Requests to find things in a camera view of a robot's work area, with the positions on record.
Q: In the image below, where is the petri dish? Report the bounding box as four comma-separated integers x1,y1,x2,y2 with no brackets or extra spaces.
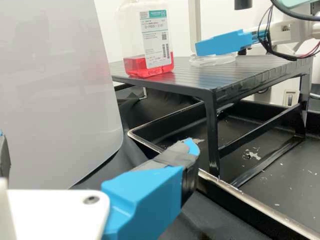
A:
188,51,237,67

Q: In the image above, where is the black tray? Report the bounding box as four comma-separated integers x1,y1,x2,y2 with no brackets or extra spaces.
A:
126,99,320,240

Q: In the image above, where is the red liquid bottle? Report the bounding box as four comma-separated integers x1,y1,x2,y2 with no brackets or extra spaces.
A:
113,0,176,79

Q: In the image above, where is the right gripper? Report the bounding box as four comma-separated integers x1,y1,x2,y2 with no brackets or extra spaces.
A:
194,20,320,57

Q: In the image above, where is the white wall socket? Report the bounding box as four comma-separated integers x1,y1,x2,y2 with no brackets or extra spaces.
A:
283,89,298,106

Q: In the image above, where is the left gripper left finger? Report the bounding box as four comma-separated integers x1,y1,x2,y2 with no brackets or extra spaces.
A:
0,129,12,177

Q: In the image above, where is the black platform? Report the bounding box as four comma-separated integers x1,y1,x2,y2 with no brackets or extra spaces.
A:
109,55,314,188

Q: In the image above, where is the black cable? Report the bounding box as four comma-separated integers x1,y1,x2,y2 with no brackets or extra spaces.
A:
257,4,320,62

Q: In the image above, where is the white box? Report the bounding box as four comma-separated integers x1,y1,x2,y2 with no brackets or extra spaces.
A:
0,0,125,190

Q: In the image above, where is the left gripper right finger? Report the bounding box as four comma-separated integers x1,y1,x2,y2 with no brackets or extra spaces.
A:
100,136,201,240

